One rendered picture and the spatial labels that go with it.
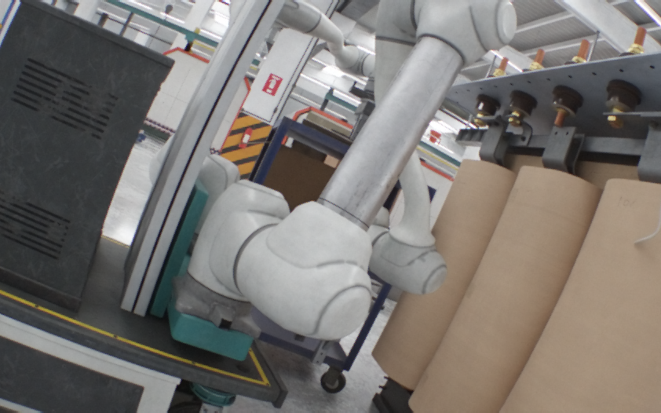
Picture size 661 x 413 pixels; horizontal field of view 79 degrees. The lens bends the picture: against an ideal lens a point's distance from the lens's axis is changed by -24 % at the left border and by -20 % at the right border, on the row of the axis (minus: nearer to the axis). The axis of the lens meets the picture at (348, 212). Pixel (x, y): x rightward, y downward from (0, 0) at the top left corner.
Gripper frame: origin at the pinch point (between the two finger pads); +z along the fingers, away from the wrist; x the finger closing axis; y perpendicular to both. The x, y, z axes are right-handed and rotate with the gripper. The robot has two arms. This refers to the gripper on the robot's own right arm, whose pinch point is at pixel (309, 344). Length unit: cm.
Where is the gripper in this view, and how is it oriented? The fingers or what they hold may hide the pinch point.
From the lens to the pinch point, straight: 124.9
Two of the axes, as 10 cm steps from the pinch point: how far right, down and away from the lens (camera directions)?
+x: 3.9, 2.1, -9.0
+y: -8.2, -3.6, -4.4
